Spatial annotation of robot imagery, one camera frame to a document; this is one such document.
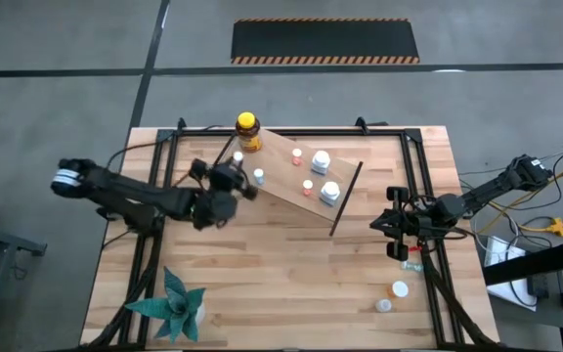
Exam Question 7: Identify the black side desk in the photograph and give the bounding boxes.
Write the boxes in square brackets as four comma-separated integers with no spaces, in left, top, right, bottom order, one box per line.
[481,237,563,352]

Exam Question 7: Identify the black metal table frame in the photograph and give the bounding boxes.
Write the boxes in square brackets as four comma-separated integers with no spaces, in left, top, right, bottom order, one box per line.
[83,116,496,351]

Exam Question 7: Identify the yellow power cable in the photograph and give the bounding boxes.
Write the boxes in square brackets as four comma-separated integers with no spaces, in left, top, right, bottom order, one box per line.
[476,165,563,239]

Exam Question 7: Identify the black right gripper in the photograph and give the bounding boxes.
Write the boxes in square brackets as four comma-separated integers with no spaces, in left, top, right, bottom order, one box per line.
[368,186,447,262]

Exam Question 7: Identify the white melatonin bottle blue label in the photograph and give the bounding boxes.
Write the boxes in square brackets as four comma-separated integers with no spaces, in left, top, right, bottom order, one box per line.
[319,180,342,207]
[310,150,332,176]

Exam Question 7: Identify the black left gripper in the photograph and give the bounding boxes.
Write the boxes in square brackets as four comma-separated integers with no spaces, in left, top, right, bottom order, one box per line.
[189,154,259,232]

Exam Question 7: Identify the wooden shelf black metal legs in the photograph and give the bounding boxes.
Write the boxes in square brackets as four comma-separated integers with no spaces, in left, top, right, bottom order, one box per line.
[212,127,365,237]

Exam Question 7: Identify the white papers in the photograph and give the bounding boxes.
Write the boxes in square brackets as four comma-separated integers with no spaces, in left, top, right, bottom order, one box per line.
[484,236,540,312]

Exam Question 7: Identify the black hazard-striped floor mat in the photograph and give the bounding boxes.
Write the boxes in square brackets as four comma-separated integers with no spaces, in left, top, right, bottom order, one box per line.
[230,18,421,66]

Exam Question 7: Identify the amber bottle yellow cap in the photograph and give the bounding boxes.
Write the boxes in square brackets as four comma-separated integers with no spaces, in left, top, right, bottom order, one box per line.
[235,111,263,154]

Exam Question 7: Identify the teal artificial succulent plant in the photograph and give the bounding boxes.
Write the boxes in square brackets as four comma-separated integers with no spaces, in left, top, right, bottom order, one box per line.
[124,266,208,344]

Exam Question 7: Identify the amber bottle white cap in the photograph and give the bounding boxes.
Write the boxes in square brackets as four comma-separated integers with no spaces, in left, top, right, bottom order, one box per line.
[386,280,410,299]

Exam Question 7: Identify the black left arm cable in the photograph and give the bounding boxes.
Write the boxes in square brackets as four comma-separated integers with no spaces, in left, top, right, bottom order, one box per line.
[105,140,165,170]

